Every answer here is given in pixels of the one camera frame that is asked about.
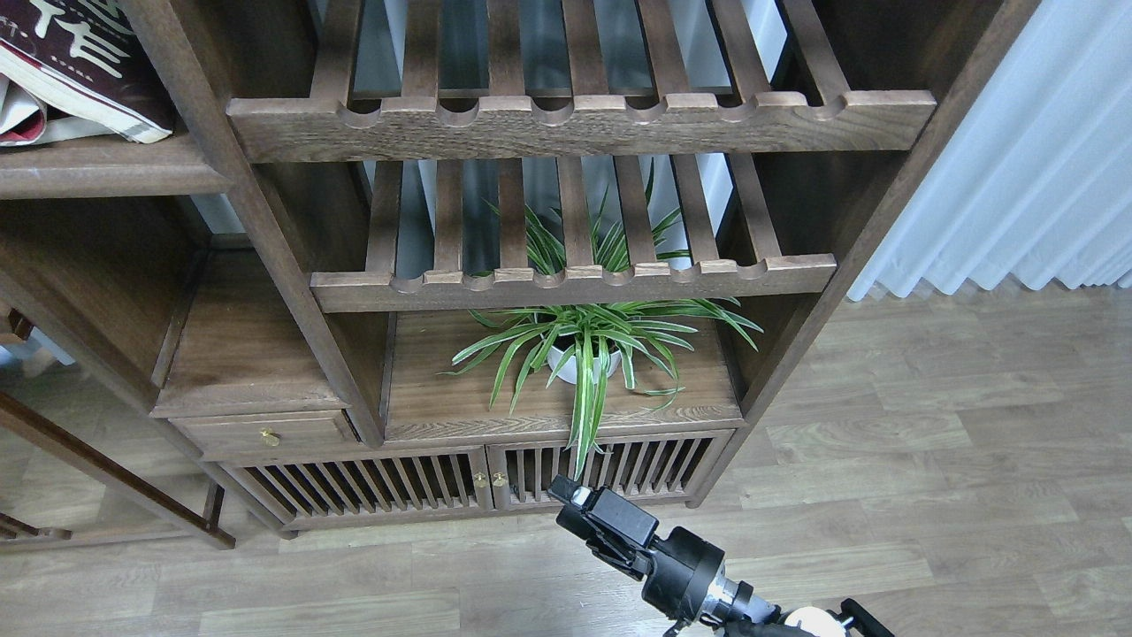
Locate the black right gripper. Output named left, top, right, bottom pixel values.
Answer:
left=548, top=475, right=753, bottom=625

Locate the maroon hardcover book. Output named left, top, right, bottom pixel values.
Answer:
left=1, top=1, right=175, bottom=143

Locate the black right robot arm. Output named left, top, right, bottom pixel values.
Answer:
left=549, top=475, right=891, bottom=636

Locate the white plant pot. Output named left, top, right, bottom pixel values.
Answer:
left=547, top=339, right=623, bottom=386

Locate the green spider plant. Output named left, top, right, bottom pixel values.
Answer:
left=440, top=186, right=763, bottom=481

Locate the dark wooden bookshelf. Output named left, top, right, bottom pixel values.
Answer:
left=3, top=1, right=1036, bottom=537

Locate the brass drawer knob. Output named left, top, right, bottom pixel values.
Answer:
left=259, top=427, right=280, bottom=448

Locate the white pleated curtain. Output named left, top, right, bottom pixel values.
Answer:
left=849, top=0, right=1132, bottom=300

